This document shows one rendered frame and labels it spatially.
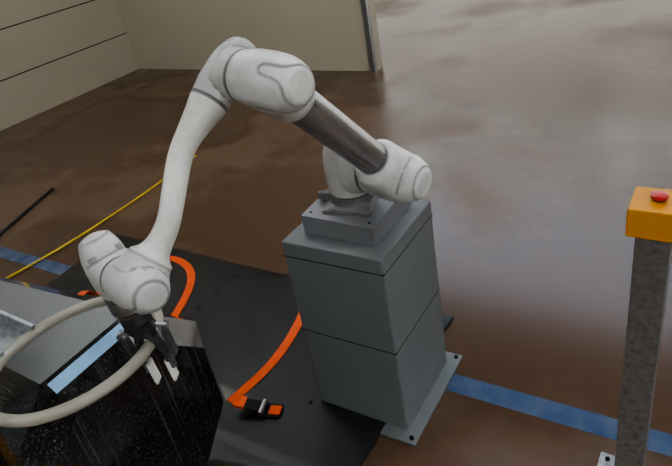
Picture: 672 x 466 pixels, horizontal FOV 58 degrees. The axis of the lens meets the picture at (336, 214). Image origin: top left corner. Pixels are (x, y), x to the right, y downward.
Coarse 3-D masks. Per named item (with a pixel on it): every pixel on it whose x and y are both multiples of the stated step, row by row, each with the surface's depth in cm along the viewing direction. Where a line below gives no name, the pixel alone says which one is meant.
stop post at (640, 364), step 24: (648, 192) 147; (648, 216) 141; (648, 240) 146; (648, 264) 149; (648, 288) 152; (648, 312) 156; (648, 336) 159; (624, 360) 167; (648, 360) 163; (624, 384) 171; (648, 384) 167; (624, 408) 176; (648, 408) 171; (624, 432) 180; (648, 432) 181; (600, 456) 206; (624, 456) 185
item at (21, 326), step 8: (0, 312) 175; (0, 320) 176; (8, 320) 174; (16, 320) 173; (24, 320) 173; (0, 328) 175; (8, 328) 176; (16, 328) 175; (24, 328) 173; (32, 328) 172; (0, 336) 173; (8, 336) 173; (16, 336) 173; (0, 344) 171; (8, 344) 171; (0, 352) 163
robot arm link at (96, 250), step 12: (84, 240) 137; (96, 240) 136; (108, 240) 137; (84, 252) 136; (96, 252) 135; (108, 252) 136; (120, 252) 137; (84, 264) 137; (96, 264) 135; (96, 276) 135; (96, 288) 138; (108, 300) 142
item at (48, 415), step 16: (80, 304) 178; (96, 304) 178; (48, 320) 175; (64, 320) 178; (160, 320) 160; (32, 336) 172; (160, 336) 156; (16, 352) 168; (144, 352) 149; (0, 368) 162; (128, 368) 145; (112, 384) 141; (80, 400) 138; (96, 400) 140; (0, 416) 140; (16, 416) 139; (32, 416) 137; (48, 416) 137; (64, 416) 138
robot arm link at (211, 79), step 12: (228, 48) 147; (240, 48) 146; (252, 48) 150; (216, 60) 146; (228, 60) 143; (204, 72) 148; (216, 72) 145; (204, 84) 147; (216, 84) 145; (216, 96) 147; (228, 96) 147; (228, 108) 151
